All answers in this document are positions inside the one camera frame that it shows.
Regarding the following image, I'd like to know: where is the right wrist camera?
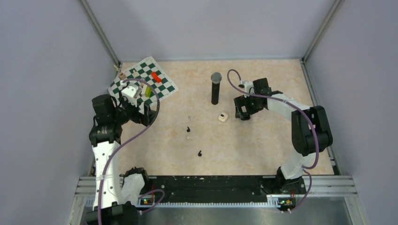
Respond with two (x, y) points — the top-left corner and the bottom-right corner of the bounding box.
(238, 80), (253, 93)

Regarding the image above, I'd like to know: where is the tan wooden block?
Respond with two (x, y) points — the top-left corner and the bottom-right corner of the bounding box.
(118, 73), (126, 80)

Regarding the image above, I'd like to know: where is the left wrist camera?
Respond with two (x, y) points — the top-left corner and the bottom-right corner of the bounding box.
(121, 84), (142, 107)

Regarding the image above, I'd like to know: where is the black microphone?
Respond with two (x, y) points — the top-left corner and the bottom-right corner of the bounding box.
(211, 72), (222, 105)

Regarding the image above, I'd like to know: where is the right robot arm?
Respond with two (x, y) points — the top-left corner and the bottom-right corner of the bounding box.
(234, 78), (333, 194)

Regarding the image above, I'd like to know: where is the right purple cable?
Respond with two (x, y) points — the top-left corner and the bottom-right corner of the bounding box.
(226, 68), (320, 213)

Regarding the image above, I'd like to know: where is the right corner post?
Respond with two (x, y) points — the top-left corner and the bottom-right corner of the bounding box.
(301, 0), (345, 64)

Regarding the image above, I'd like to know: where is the white earbud case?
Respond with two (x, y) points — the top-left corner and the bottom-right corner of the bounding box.
(217, 112), (229, 123)

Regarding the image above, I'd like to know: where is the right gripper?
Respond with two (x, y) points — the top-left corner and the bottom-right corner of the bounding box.
(234, 91), (263, 119)

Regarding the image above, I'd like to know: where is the yellow-green block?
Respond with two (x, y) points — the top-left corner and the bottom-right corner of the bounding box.
(145, 86), (152, 98)

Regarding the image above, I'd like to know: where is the corner post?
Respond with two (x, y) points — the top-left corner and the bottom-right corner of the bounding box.
(78, 0), (120, 66)
(301, 0), (345, 64)

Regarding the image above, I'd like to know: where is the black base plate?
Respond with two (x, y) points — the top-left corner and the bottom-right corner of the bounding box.
(139, 175), (306, 203)

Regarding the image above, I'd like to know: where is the red block long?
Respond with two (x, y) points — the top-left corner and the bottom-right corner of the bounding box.
(151, 71), (161, 83)

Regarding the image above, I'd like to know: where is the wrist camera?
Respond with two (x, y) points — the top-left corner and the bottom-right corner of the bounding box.
(238, 80), (253, 93)
(121, 84), (142, 107)

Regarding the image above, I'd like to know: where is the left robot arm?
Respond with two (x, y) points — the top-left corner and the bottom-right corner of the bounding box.
(85, 94), (160, 225)

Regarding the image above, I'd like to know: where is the left corner post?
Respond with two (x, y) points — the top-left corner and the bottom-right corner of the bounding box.
(78, 0), (120, 66)

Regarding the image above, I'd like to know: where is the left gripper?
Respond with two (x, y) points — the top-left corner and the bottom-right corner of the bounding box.
(112, 89), (157, 126)

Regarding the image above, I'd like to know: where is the green white chessboard mat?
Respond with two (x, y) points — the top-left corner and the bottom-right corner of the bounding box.
(121, 56), (178, 109)

